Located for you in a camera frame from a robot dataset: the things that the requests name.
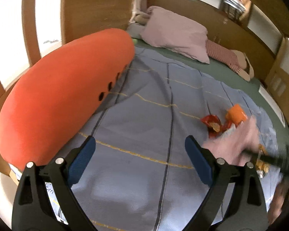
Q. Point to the striped plush doll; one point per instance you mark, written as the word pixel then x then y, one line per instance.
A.
pixel 236 60

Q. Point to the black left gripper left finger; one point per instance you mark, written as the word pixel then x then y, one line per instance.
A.
pixel 44 199

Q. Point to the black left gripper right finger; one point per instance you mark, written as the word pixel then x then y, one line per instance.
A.
pixel 235 199

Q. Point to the green bed sheet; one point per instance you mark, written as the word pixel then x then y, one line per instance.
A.
pixel 222 73

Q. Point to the red snack wrapper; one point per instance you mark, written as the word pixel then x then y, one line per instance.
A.
pixel 214 126

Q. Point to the wooden bed frame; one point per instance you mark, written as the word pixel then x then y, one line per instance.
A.
pixel 82 17

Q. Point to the pink pillow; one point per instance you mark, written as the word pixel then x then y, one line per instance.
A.
pixel 168 30

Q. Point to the orange snack bag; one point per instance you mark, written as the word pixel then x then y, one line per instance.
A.
pixel 236 115

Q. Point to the person's right hand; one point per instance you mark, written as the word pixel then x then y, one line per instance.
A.
pixel 279 206

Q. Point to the orange carrot plush pillow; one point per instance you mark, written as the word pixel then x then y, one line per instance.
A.
pixel 53 100

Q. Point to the pink plastic bag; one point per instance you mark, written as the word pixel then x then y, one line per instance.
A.
pixel 230 147

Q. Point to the yellow snack bag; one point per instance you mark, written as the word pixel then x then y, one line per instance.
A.
pixel 262 167

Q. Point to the blue striped blanket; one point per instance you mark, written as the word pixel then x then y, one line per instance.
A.
pixel 140 176

